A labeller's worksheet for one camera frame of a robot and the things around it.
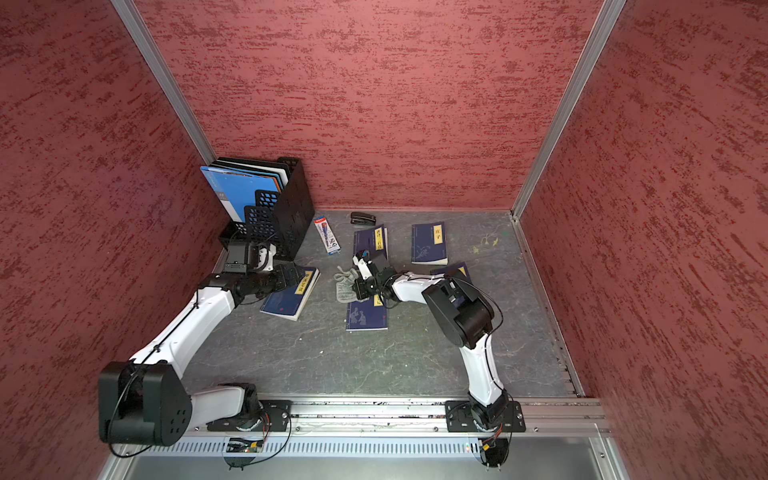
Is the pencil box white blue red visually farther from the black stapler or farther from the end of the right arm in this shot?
the end of the right arm

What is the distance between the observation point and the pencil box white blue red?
43.4 inches

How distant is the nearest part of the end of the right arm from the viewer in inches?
29.7
